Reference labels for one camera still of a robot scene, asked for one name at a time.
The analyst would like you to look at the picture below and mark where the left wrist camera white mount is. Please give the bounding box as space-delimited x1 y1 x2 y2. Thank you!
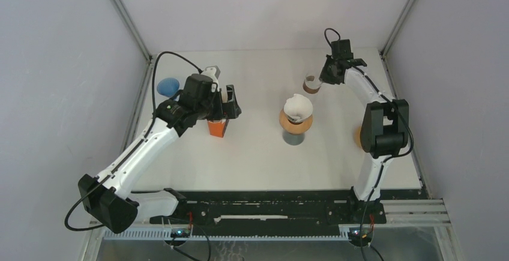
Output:
201 65 220 92

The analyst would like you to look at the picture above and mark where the white paper coffee filter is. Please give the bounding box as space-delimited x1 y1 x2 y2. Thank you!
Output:
283 94 313 123

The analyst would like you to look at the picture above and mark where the orange coffee filter box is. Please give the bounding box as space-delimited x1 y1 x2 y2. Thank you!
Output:
207 119 229 138

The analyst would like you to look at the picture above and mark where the wooden dripper ring holder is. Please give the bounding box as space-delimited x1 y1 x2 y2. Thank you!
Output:
279 110 313 135

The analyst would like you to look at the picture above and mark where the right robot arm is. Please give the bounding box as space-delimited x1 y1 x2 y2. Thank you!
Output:
319 40 412 223

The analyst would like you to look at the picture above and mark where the left black cable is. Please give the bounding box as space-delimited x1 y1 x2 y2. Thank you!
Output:
63 51 203 232

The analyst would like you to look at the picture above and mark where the left aluminium frame post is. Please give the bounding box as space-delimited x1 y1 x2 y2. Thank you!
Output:
110 0 152 62

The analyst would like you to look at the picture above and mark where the right aluminium frame post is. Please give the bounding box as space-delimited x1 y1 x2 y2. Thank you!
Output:
380 0 418 60

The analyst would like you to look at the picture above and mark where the clear glass carafe brown band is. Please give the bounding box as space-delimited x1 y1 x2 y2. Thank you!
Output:
303 74 322 94

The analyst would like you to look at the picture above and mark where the blue ribbed dripper cone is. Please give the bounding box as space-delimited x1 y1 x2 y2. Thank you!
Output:
156 77 180 100

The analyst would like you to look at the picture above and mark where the aluminium frame post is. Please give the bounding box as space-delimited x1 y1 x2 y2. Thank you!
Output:
380 0 418 60
110 0 152 62

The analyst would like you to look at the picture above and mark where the right black cable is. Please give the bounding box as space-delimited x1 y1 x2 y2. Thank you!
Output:
323 28 415 261

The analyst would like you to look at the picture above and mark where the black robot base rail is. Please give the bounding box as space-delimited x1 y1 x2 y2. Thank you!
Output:
142 189 429 237

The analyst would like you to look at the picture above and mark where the black cable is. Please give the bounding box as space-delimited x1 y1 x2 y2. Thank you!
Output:
323 28 415 261
63 51 203 232

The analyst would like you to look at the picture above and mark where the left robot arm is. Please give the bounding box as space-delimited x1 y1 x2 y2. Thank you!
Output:
78 74 241 233

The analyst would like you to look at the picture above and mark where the grey glass carafe brown band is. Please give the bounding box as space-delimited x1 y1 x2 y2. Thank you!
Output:
282 131 306 146

